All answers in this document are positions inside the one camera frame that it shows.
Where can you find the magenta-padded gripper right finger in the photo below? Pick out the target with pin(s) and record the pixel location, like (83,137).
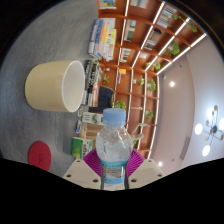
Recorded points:
(146,173)

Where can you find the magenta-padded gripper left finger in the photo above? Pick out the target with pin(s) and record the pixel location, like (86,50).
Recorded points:
(80,173)

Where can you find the clear blue-capped water bottle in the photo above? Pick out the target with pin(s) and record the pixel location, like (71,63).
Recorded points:
(114,146)

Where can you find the recessed ceiling light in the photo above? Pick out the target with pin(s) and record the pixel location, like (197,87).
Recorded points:
(160,163)
(172,84)

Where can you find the green and white box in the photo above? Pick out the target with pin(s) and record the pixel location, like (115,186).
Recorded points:
(81,147)

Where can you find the flat round red coaster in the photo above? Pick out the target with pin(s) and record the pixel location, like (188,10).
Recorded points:
(40,156)

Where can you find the ceiling air vent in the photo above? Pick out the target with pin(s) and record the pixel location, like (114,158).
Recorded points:
(185,148)

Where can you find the tall green white carton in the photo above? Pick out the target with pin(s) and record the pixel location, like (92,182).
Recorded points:
(91,118)

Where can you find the round-bulb chandelier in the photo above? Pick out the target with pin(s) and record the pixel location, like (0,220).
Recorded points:
(213,130)

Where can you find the dark blue chair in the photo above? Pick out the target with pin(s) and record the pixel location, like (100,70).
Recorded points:
(105,96)

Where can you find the cream ribbed cup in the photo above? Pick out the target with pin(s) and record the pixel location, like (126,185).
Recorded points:
(50,85)

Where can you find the wooden shelf unit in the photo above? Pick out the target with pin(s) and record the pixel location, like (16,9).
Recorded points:
(133,43)

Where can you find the colourful book stack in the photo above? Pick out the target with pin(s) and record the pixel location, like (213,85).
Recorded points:
(103,38)

